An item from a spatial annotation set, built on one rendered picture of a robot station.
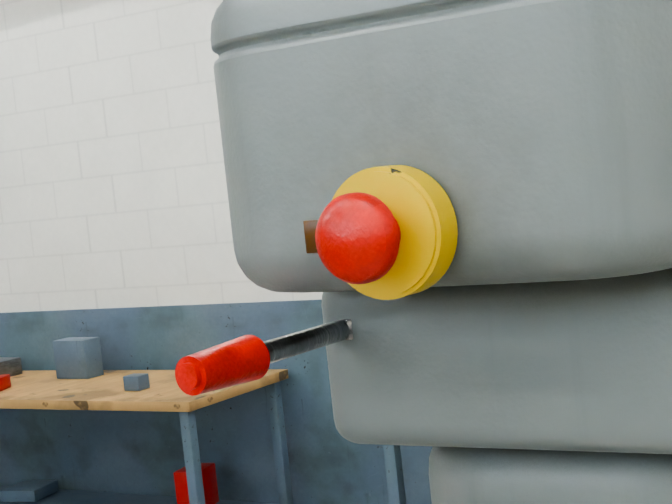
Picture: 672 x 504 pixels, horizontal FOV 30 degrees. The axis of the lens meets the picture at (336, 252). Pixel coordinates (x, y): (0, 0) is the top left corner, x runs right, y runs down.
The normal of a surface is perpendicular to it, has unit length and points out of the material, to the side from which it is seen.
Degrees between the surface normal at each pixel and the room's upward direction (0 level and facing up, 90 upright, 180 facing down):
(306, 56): 90
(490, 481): 83
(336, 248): 93
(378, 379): 90
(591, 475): 67
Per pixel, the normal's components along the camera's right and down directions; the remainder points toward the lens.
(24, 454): -0.54, 0.11
